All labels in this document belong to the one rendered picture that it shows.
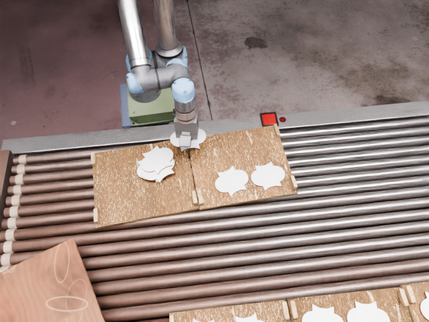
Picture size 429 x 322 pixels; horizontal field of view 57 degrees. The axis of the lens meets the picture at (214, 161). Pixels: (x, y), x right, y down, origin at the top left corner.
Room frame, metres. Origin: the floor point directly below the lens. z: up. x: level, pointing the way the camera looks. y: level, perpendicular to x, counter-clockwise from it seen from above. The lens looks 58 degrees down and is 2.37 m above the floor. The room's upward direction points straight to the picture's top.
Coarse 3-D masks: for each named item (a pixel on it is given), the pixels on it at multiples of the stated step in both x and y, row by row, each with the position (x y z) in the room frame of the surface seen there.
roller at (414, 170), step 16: (320, 176) 0.81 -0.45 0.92; (336, 176) 0.81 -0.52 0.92; (352, 176) 0.81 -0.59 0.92; (368, 176) 0.81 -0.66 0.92; (384, 176) 0.82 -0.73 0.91; (400, 176) 0.82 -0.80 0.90; (16, 208) 0.66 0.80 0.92; (32, 208) 0.66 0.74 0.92; (48, 208) 0.66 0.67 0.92; (64, 208) 0.67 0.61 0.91; (80, 208) 0.67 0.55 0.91
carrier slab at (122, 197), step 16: (160, 144) 0.96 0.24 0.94; (96, 160) 0.88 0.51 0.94; (112, 160) 0.88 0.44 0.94; (128, 160) 0.88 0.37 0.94; (176, 160) 0.88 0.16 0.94; (96, 176) 0.80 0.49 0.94; (112, 176) 0.80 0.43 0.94; (128, 176) 0.80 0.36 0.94; (176, 176) 0.80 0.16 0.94; (192, 176) 0.80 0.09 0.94; (96, 192) 0.73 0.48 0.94; (112, 192) 0.73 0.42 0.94; (128, 192) 0.73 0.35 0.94; (144, 192) 0.73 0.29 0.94; (160, 192) 0.73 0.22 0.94; (176, 192) 0.73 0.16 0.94; (112, 208) 0.66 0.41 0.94; (128, 208) 0.66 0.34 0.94; (144, 208) 0.66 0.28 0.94; (160, 208) 0.66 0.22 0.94; (176, 208) 0.66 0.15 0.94; (192, 208) 0.66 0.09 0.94; (96, 224) 0.59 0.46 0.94; (112, 224) 0.59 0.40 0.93
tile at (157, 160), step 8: (152, 152) 0.90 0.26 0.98; (160, 152) 0.90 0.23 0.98; (168, 152) 0.90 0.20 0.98; (144, 160) 0.86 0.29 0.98; (152, 160) 0.86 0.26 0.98; (160, 160) 0.86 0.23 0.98; (168, 160) 0.86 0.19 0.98; (144, 168) 0.82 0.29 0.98; (152, 168) 0.82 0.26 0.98; (160, 168) 0.82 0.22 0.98
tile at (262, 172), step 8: (256, 168) 0.84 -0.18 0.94; (264, 168) 0.84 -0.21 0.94; (272, 168) 0.84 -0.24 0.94; (280, 168) 0.84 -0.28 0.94; (256, 176) 0.80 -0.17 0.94; (264, 176) 0.80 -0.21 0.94; (272, 176) 0.80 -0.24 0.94; (280, 176) 0.80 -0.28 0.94; (256, 184) 0.76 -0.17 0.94; (264, 184) 0.76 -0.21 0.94; (272, 184) 0.76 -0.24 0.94; (280, 184) 0.76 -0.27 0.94
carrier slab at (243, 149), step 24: (216, 144) 0.96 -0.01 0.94; (240, 144) 0.96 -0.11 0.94; (264, 144) 0.96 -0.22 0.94; (192, 168) 0.84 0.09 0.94; (216, 168) 0.84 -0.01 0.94; (240, 168) 0.84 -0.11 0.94; (288, 168) 0.84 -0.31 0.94; (216, 192) 0.73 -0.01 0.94; (240, 192) 0.73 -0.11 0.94; (264, 192) 0.73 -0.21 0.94; (288, 192) 0.73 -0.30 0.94
